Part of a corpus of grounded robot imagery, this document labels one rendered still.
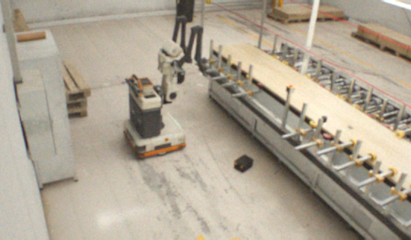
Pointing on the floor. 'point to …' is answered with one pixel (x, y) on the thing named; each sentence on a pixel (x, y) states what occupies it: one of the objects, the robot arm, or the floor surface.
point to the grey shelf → (62, 163)
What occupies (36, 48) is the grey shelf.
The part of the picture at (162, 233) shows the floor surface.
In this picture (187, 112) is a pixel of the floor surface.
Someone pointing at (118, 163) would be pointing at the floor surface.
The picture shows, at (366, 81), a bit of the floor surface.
